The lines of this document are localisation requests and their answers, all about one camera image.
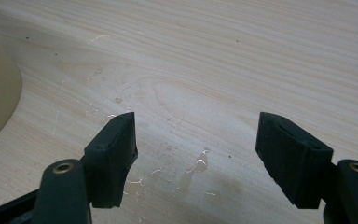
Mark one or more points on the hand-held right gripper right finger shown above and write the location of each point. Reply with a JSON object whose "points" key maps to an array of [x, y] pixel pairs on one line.
{"points": [[295, 161]]}

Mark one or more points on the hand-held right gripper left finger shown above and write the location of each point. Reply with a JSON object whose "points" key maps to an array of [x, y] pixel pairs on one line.
{"points": [[112, 161]]}

